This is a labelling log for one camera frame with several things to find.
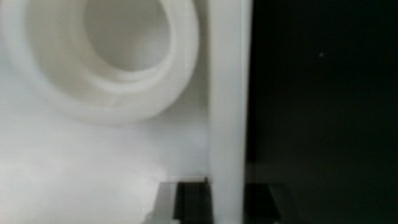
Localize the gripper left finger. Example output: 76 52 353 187
154 181 209 224

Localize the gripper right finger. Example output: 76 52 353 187
243 183 296 224

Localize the white square tabletop part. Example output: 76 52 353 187
0 0 252 224

